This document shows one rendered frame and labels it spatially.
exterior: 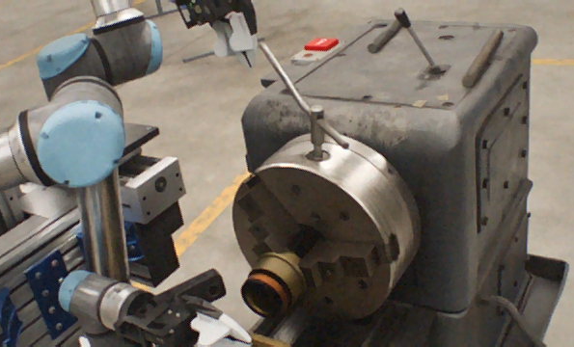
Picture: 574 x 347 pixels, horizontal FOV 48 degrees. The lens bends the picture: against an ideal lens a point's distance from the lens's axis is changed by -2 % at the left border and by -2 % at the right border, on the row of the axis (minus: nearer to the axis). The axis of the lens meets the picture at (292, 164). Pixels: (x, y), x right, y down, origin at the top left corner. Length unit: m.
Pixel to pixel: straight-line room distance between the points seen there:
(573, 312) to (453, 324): 1.39
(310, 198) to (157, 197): 0.45
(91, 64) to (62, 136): 0.51
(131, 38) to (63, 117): 0.55
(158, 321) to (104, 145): 0.26
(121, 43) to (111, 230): 0.45
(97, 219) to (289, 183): 0.34
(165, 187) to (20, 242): 0.31
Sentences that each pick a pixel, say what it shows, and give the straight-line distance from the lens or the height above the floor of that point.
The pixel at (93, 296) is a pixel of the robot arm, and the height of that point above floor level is 1.11.
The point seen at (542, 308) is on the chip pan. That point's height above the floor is 0.54.
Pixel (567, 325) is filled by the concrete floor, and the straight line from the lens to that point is 2.60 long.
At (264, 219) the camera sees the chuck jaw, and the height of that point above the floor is 1.16.
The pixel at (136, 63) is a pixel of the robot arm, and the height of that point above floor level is 1.32.
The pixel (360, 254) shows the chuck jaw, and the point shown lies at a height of 1.12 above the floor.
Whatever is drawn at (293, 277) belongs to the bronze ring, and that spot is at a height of 1.10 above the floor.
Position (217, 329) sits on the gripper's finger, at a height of 1.10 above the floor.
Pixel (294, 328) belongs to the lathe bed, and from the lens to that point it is 1.29.
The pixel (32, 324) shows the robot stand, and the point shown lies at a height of 0.91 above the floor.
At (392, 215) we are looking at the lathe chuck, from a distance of 1.06.
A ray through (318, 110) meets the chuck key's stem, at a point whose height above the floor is 1.32.
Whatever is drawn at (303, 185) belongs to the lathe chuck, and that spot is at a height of 1.20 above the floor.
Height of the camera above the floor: 1.71
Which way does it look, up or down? 27 degrees down
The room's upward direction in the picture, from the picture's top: 9 degrees counter-clockwise
